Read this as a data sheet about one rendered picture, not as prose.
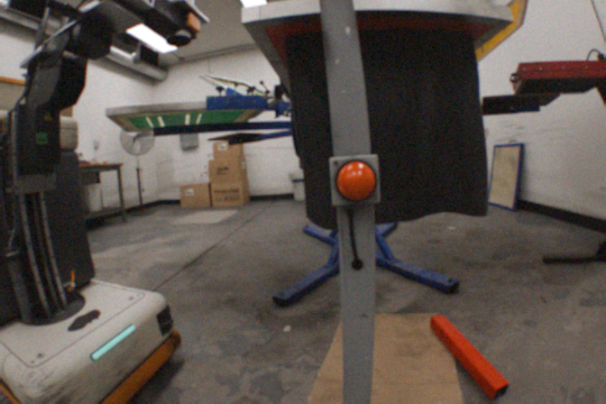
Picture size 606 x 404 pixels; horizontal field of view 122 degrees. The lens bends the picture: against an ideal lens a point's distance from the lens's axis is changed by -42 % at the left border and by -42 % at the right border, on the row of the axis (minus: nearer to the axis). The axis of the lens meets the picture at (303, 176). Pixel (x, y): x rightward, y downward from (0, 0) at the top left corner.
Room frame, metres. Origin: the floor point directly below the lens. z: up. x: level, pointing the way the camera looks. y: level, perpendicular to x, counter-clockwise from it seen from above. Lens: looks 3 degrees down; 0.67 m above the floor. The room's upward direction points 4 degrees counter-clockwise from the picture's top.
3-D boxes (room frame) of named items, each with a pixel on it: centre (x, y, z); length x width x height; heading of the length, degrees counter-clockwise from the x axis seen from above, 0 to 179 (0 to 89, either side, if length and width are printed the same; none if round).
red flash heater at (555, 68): (1.09, -1.49, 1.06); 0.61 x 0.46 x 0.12; 54
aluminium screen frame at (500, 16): (0.87, -0.23, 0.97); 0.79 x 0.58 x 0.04; 174
